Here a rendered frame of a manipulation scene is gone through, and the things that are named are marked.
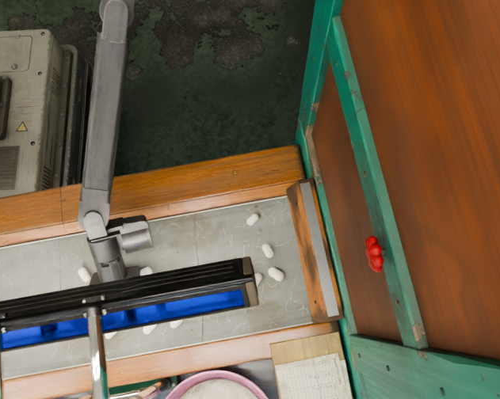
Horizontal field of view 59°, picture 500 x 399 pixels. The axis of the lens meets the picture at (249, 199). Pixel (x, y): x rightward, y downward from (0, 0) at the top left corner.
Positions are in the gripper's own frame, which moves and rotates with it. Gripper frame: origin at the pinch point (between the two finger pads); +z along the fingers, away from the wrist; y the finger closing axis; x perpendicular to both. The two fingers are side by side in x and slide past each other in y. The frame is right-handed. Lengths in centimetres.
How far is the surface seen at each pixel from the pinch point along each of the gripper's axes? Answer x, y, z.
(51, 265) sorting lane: 10.2, -17.0, -8.5
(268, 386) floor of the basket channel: -8.1, 29.2, 21.5
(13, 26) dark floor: 152, -63, -58
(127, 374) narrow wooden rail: -9.2, -0.2, 9.8
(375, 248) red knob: -39, 44, -33
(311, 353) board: -11.8, 39.2, 9.7
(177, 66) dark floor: 128, 11, -33
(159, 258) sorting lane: 8.2, 8.7, -7.0
